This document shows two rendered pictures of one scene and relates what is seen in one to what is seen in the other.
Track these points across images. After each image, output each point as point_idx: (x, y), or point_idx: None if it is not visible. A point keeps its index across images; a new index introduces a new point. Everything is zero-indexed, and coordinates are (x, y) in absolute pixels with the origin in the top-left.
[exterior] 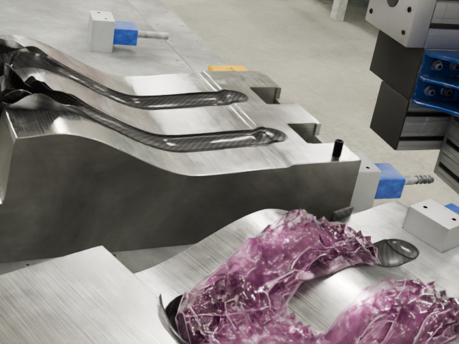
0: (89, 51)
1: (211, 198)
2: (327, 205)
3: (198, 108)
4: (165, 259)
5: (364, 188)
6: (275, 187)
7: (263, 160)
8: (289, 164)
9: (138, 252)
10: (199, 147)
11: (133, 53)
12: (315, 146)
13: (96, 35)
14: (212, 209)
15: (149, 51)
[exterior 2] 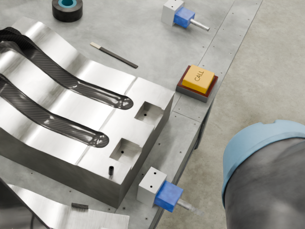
0: (160, 20)
1: (37, 157)
2: (104, 193)
3: (94, 102)
4: (11, 171)
5: (145, 196)
6: (71, 170)
7: (70, 153)
8: (77, 164)
9: (6, 160)
10: (59, 127)
11: (184, 31)
12: (110, 161)
13: (164, 14)
14: (39, 161)
15: (195, 33)
